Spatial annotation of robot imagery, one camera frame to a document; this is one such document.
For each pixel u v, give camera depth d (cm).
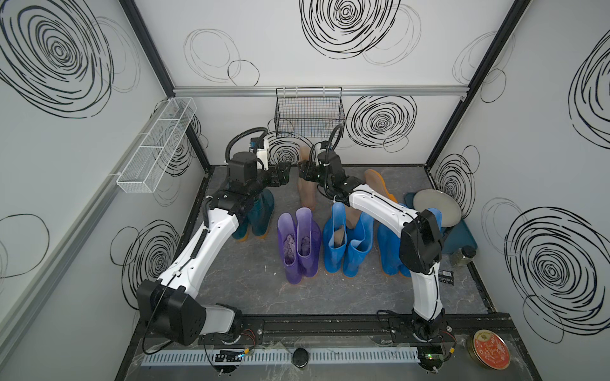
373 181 107
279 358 70
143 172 72
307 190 91
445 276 84
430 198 106
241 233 92
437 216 71
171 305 38
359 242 68
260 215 84
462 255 82
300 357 61
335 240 70
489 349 68
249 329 73
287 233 68
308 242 65
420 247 51
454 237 96
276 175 66
